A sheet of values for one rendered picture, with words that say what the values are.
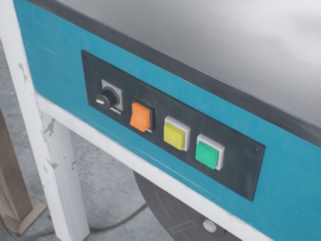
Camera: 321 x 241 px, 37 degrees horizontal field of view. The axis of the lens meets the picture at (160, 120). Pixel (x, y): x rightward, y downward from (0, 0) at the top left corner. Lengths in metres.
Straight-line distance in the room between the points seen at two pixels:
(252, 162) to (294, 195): 0.05
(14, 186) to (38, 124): 0.39
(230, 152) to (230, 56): 0.10
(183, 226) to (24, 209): 0.42
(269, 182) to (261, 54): 0.13
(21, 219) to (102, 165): 0.26
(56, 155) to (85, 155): 0.52
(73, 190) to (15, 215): 0.32
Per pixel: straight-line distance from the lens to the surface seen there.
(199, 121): 0.50
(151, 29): 0.51
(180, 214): 1.01
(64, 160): 0.88
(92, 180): 1.31
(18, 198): 1.20
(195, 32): 0.51
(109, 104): 0.56
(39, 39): 0.65
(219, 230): 0.89
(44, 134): 0.81
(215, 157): 0.50
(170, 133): 0.52
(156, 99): 0.52
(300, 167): 0.47
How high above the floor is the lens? 1.02
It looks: 45 degrees down
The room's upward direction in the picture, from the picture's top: straight up
